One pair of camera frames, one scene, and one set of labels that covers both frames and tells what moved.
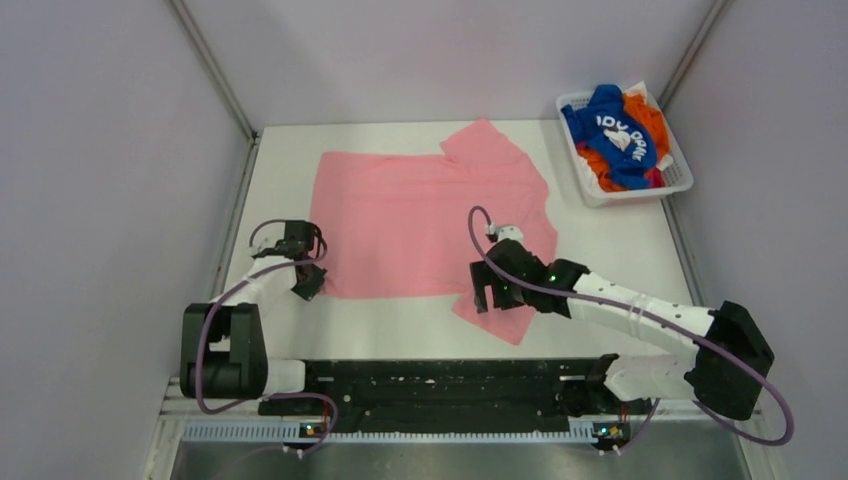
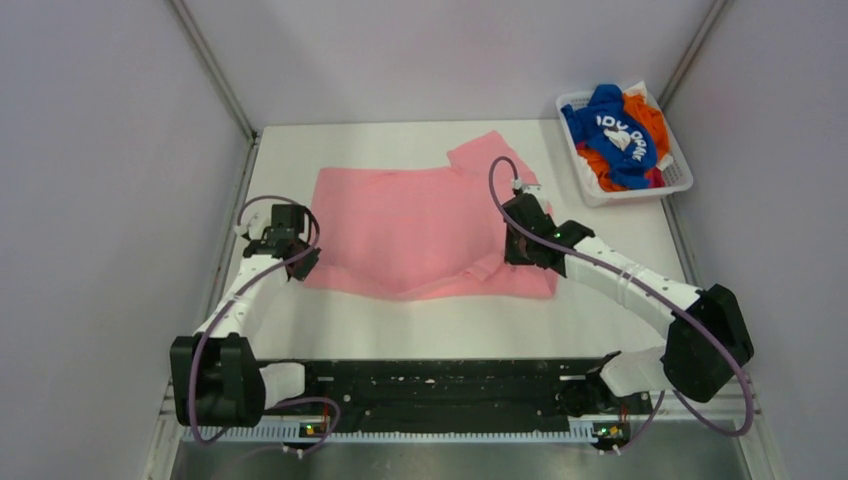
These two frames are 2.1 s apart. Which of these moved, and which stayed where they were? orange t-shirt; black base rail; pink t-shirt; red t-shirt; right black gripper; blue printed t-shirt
Moved: pink t-shirt; right black gripper
Stayed: orange t-shirt; red t-shirt; black base rail; blue printed t-shirt
